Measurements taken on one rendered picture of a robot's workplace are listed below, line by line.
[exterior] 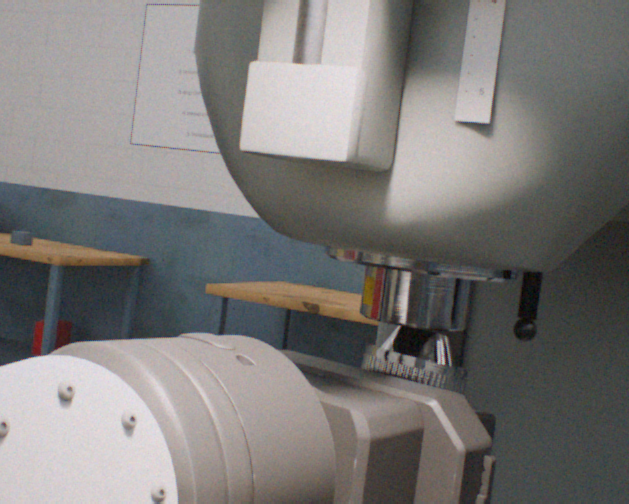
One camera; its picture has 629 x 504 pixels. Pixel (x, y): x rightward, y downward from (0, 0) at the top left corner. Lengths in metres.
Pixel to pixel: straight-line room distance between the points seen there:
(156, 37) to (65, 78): 0.72
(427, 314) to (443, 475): 0.07
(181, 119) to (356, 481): 5.36
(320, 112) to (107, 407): 0.12
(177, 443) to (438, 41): 0.16
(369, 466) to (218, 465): 0.08
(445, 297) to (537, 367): 0.40
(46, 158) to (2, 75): 0.68
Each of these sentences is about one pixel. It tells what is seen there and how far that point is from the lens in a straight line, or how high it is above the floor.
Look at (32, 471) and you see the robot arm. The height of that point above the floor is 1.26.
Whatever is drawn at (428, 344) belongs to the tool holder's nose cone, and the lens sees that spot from 0.42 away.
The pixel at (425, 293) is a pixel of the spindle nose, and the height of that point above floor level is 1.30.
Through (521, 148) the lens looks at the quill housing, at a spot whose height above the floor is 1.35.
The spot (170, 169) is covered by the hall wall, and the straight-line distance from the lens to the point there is 5.67.
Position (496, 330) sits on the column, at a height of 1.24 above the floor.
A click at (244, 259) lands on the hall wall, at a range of 5.35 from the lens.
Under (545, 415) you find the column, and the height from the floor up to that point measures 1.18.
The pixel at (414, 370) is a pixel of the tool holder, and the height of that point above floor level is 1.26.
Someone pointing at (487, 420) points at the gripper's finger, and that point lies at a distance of 0.43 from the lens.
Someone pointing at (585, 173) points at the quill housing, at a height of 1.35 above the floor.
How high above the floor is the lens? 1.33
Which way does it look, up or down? 3 degrees down
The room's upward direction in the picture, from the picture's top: 7 degrees clockwise
